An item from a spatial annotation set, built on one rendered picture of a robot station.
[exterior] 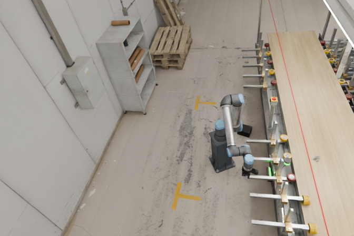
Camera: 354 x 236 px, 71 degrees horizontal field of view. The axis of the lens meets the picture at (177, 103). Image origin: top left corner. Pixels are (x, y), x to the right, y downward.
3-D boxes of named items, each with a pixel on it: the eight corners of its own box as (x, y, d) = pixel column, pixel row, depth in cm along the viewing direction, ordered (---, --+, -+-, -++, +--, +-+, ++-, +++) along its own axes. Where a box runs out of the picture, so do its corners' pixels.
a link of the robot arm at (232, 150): (218, 94, 271) (227, 156, 246) (230, 92, 270) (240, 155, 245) (218, 98, 282) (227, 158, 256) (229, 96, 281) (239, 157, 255)
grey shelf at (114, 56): (124, 113, 484) (95, 43, 379) (138, 84, 546) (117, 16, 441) (145, 115, 473) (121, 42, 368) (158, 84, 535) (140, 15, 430)
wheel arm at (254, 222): (251, 224, 221) (251, 223, 218) (251, 220, 223) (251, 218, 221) (313, 231, 210) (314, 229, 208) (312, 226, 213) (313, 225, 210)
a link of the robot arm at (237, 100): (227, 124, 334) (228, 90, 273) (240, 123, 332) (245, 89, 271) (228, 135, 325) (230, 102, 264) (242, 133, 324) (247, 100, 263)
